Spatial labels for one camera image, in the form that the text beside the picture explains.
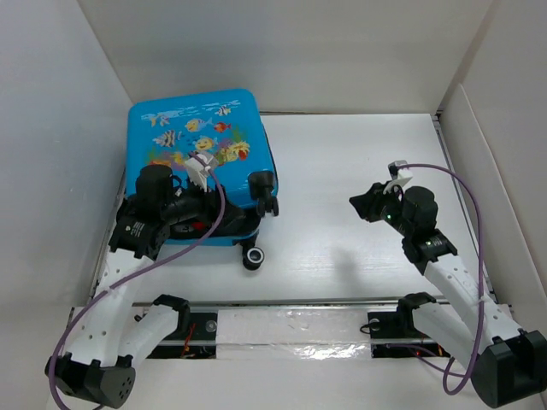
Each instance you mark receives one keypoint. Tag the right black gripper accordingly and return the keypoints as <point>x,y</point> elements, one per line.
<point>367,203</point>

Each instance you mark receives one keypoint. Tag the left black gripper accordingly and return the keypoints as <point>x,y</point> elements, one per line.
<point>211,202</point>

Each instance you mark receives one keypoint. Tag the blue hard-shell suitcase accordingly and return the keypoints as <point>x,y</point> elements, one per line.
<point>162,133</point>

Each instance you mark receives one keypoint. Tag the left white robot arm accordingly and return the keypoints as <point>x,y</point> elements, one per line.
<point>95,360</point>

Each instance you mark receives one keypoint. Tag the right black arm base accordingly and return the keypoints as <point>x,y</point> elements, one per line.
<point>391,339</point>

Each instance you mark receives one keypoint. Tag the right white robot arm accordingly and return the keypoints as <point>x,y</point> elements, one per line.
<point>506,363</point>

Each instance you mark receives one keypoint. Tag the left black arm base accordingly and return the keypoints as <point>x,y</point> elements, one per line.
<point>198,343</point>

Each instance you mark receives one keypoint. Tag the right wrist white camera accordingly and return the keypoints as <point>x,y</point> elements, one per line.
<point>400,176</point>

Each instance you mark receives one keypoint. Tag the wrist white camera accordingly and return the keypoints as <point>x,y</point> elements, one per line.
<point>400,176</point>
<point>198,168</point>

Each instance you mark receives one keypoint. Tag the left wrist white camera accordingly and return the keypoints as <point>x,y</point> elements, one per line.
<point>198,168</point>

